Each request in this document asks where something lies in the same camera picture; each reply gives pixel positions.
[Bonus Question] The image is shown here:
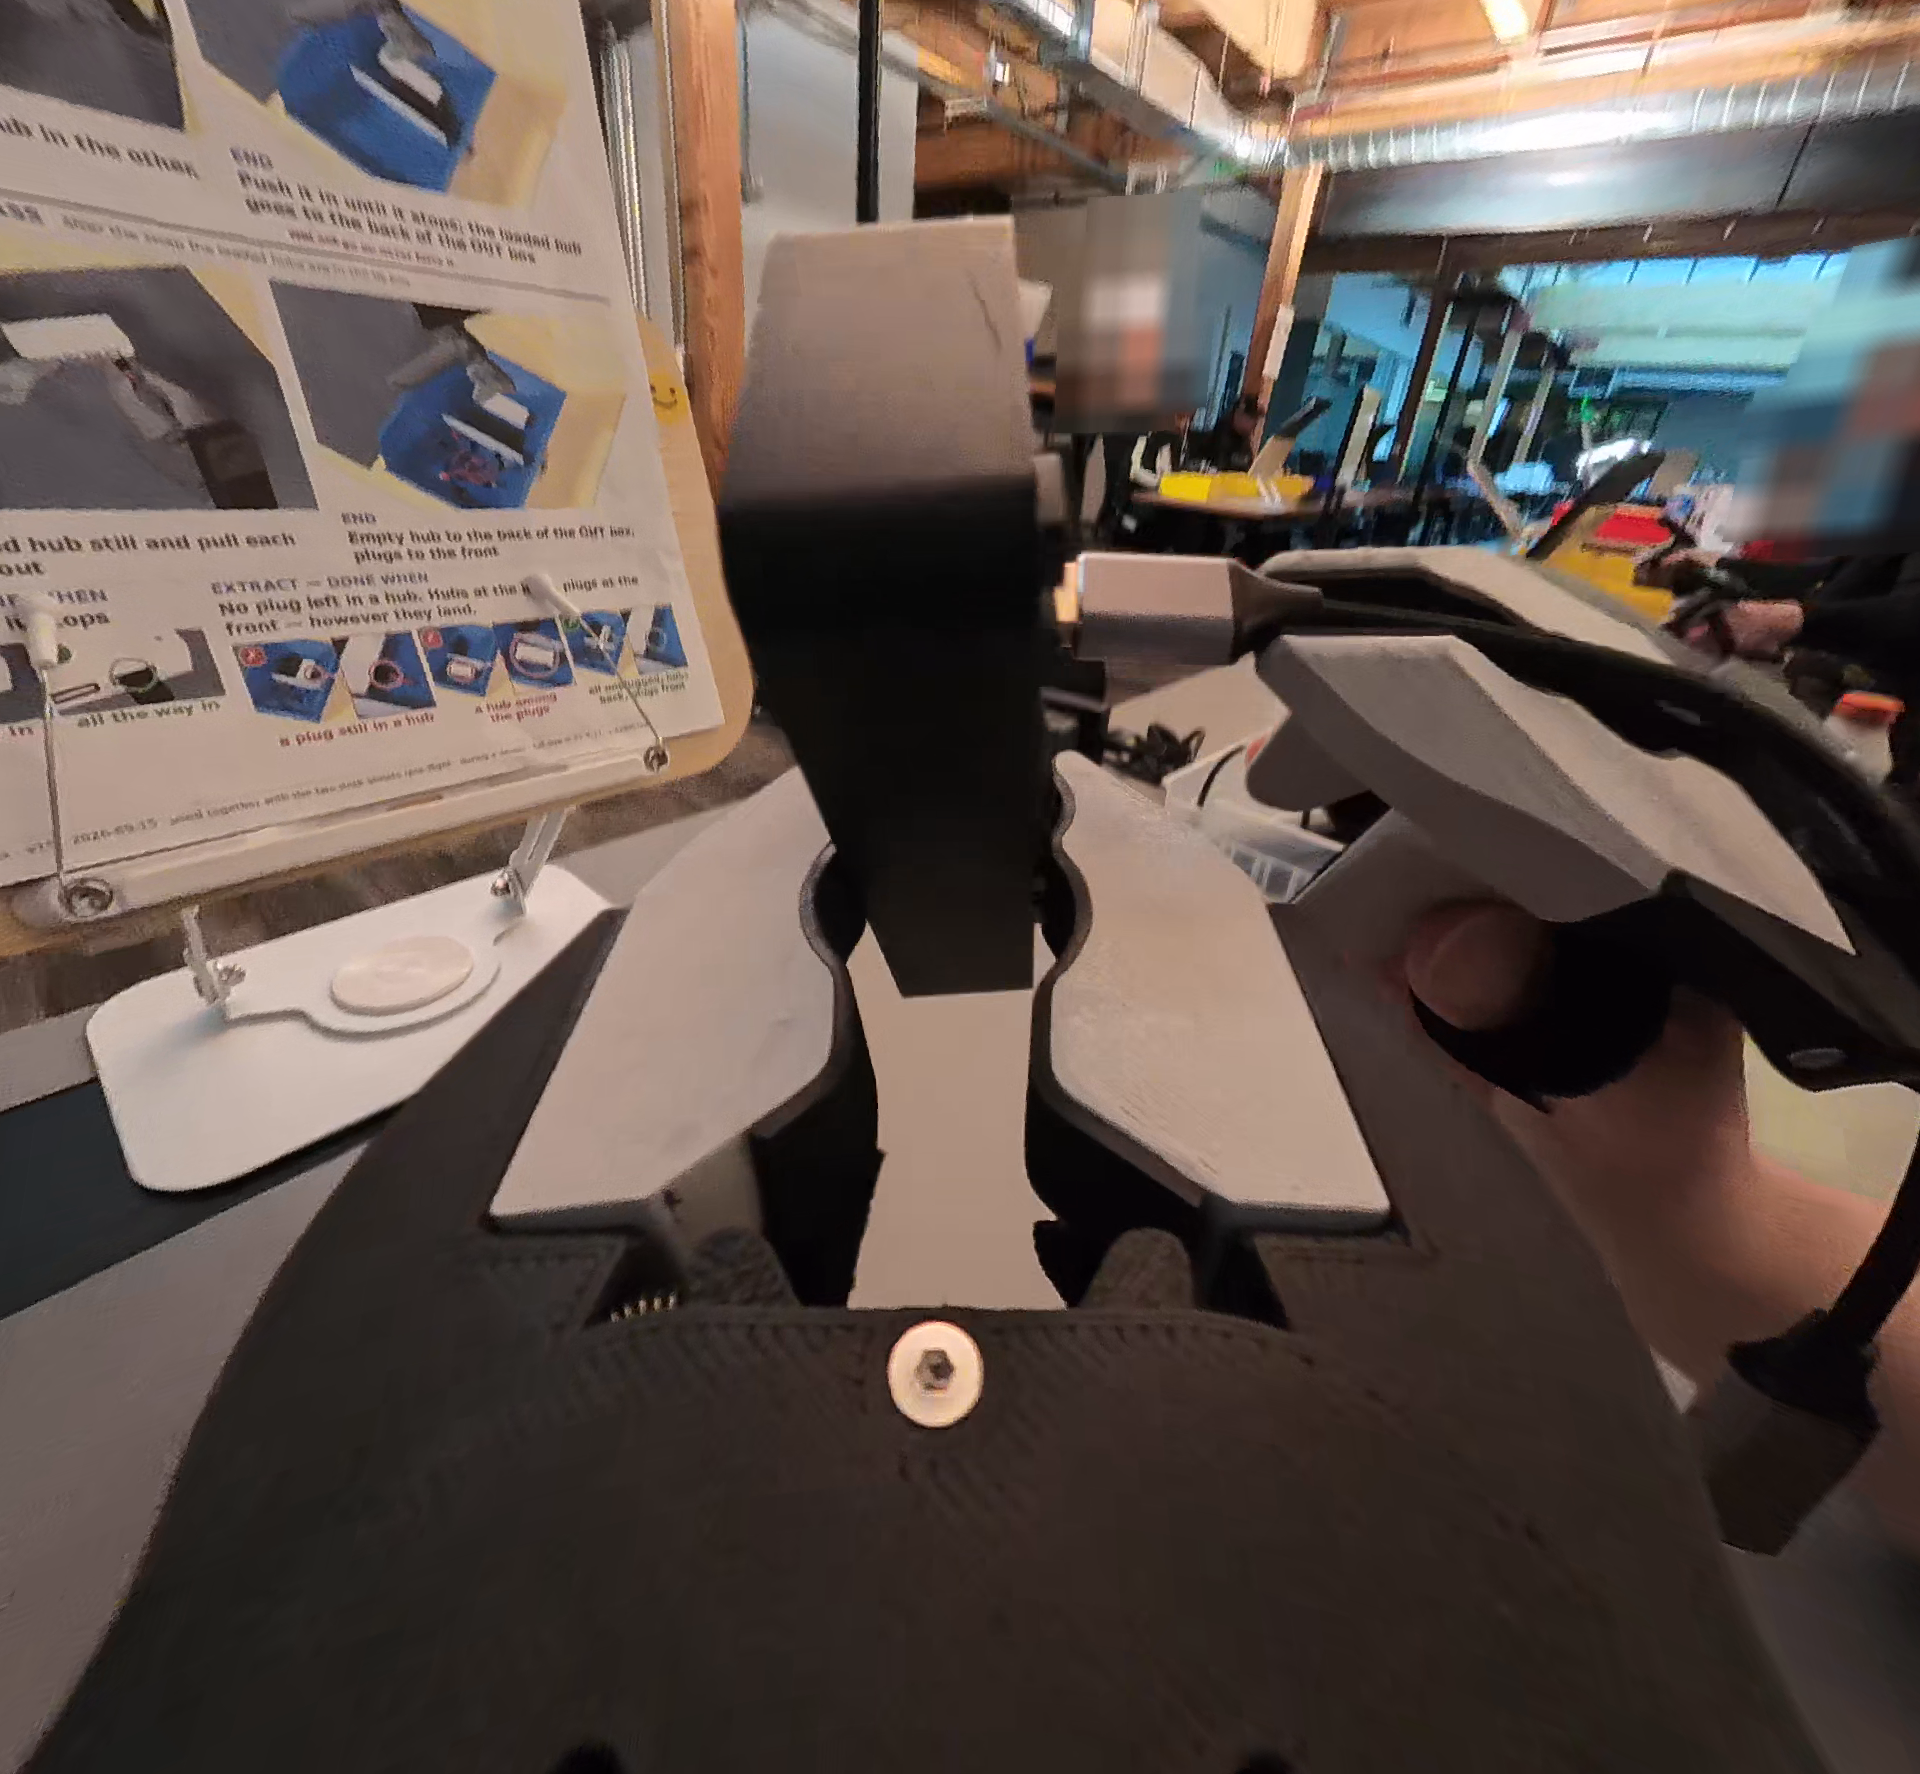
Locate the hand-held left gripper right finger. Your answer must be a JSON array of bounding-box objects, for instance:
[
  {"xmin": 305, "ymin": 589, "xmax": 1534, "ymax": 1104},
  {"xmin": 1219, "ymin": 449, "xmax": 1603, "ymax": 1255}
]
[{"xmin": 1023, "ymin": 750, "xmax": 1393, "ymax": 1225}]

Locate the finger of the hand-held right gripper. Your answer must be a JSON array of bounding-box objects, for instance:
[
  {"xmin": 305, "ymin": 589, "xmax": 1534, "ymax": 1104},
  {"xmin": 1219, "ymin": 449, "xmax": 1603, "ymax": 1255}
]
[
  {"xmin": 1247, "ymin": 631, "xmax": 1858, "ymax": 955},
  {"xmin": 1256, "ymin": 544, "xmax": 1674, "ymax": 659}
]

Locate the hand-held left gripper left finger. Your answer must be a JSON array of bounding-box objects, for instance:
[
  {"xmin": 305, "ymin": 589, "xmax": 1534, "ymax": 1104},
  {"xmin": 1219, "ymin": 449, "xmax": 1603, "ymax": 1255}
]
[{"xmin": 492, "ymin": 760, "xmax": 883, "ymax": 1253}]

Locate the black cable silver plug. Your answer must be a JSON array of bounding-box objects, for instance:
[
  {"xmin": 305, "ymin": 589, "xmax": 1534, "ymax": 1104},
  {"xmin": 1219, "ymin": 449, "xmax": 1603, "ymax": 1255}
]
[{"xmin": 1072, "ymin": 550, "xmax": 1360, "ymax": 671}]

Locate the grey black usb hub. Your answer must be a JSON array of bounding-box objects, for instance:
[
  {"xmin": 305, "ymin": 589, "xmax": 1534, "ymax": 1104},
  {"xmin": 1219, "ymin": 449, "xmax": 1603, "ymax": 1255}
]
[{"xmin": 715, "ymin": 220, "xmax": 1056, "ymax": 1001}]

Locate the person's right hand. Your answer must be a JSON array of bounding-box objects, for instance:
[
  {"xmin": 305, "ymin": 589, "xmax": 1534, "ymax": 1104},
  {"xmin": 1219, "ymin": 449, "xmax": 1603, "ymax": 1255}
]
[{"xmin": 1403, "ymin": 899, "xmax": 1920, "ymax": 1390}]

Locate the orange-capped bottle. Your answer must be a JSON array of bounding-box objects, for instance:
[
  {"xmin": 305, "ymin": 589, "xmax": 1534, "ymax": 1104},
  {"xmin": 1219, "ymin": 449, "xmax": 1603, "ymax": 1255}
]
[{"xmin": 1818, "ymin": 691, "xmax": 1909, "ymax": 790}]

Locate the yellow storage bin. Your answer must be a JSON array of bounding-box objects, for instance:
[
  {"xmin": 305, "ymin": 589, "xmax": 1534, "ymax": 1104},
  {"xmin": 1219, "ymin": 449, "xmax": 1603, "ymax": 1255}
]
[{"xmin": 1152, "ymin": 467, "xmax": 1320, "ymax": 513}]

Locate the white metal board stand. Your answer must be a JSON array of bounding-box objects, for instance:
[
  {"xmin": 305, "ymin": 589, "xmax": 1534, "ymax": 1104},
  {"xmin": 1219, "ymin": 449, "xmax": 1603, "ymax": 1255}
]
[{"xmin": 0, "ymin": 0, "xmax": 759, "ymax": 1195}]

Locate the black wristband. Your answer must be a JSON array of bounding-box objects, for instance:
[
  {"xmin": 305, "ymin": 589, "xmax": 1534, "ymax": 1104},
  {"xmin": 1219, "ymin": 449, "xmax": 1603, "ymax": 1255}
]
[{"xmin": 1722, "ymin": 1301, "xmax": 1890, "ymax": 1438}]

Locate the black pole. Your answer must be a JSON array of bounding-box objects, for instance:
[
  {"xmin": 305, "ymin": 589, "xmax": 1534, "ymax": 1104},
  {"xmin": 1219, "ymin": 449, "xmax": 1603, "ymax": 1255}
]
[{"xmin": 762, "ymin": 0, "xmax": 980, "ymax": 226}]

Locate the wooden pillar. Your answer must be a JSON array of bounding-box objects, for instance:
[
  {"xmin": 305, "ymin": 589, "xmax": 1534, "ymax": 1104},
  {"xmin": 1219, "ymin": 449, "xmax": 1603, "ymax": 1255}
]
[{"xmin": 642, "ymin": 0, "xmax": 749, "ymax": 456}]

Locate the printed instruction sheet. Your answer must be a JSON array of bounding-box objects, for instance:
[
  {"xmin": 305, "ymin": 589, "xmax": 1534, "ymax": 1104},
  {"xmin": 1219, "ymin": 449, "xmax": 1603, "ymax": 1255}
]
[{"xmin": 0, "ymin": 0, "xmax": 725, "ymax": 893}]

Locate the silver ceiling duct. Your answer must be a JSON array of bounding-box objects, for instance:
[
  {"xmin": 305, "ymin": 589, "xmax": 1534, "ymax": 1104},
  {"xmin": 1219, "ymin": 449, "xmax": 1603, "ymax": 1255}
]
[{"xmin": 1274, "ymin": 41, "xmax": 1920, "ymax": 178}]

